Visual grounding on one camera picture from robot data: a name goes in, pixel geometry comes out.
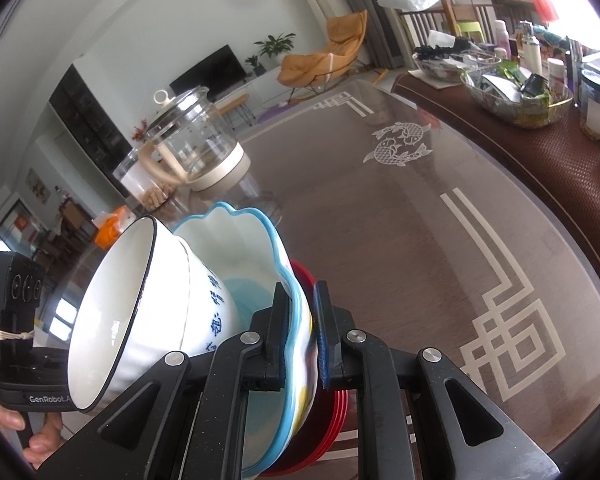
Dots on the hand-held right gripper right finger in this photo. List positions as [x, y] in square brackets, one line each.
[322, 330]

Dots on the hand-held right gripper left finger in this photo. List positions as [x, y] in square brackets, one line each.
[279, 340]

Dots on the white blue scalloped bowl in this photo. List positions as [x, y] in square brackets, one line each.
[245, 245]

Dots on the white bowl dark rim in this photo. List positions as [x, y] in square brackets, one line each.
[115, 310]

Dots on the person's left hand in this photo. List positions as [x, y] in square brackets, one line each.
[42, 447]

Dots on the wooden dining chair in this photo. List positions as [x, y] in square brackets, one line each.
[70, 230]

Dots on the orange tissue pack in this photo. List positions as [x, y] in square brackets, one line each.
[110, 230]

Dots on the clear plastic snack jar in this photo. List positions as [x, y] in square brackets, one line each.
[152, 195]

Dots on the wooden stool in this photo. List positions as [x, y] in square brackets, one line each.
[235, 102]

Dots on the white television cabinet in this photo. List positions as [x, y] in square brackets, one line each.
[262, 85]

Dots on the red flower arrangement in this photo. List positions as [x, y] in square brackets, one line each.
[139, 130]

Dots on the orange lounge chair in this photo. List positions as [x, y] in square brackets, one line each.
[310, 65]

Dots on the dark display cabinet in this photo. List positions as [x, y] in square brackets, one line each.
[90, 125]

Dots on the small potted plant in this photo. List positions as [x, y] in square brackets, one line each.
[253, 64]

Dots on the black television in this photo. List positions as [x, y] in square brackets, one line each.
[210, 72]

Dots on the large-leaf potted plant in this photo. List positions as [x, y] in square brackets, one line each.
[275, 45]

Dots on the tray of dark sundries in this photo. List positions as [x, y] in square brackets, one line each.
[450, 60]

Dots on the glass basket of sundries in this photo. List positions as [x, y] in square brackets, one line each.
[520, 105]

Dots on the grey curtain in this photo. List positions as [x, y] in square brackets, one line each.
[365, 20]

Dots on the wooden bench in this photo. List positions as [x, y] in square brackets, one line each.
[425, 27]

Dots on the green stool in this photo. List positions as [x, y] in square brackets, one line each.
[469, 31]

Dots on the pink bottle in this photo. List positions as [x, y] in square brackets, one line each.
[501, 37]

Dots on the white bottle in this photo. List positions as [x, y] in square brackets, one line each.
[532, 52]

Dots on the dark-lidded jar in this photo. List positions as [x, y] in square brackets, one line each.
[597, 110]

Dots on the wall picture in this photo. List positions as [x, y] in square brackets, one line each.
[38, 185]

